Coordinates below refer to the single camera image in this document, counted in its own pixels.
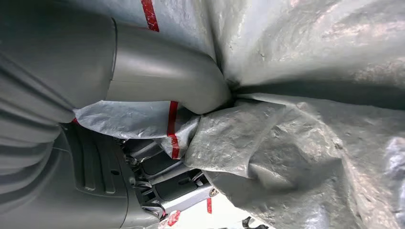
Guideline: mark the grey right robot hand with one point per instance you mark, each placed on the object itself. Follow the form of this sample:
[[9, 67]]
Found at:
[[152, 69]]

